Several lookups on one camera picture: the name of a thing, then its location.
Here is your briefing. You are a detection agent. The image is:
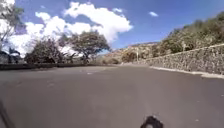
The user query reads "spreading leafy tree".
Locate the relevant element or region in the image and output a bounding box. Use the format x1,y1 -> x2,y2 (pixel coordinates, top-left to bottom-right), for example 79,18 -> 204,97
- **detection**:
58,30 -> 113,64

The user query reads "grey asphalt road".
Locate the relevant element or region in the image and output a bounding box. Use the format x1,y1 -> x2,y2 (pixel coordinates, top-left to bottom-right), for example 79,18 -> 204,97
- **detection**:
0,64 -> 224,128

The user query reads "dark bushy tree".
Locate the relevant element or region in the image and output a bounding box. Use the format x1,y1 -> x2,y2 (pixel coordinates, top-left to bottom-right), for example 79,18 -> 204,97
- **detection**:
23,36 -> 64,65

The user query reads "robot's own part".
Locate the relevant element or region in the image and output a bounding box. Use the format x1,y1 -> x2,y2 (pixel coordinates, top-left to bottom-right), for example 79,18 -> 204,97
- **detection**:
139,115 -> 164,128

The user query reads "scrub covered hillside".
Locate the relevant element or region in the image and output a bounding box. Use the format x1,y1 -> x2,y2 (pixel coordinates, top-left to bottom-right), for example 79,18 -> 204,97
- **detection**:
99,11 -> 224,66

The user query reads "pale kerb strip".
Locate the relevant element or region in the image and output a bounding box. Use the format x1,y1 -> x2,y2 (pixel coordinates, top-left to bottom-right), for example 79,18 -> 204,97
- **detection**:
149,65 -> 224,80

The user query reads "tall sparse tree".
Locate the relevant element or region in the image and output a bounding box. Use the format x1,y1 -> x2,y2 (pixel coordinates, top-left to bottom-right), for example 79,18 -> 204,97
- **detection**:
0,0 -> 25,64

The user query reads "low dark roadside wall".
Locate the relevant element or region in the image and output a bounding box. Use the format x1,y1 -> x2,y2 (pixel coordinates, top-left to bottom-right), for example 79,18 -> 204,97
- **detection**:
0,62 -> 111,71

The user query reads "tall rough stone wall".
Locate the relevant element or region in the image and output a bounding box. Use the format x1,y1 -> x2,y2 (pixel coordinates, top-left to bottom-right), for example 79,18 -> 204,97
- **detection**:
133,43 -> 224,76

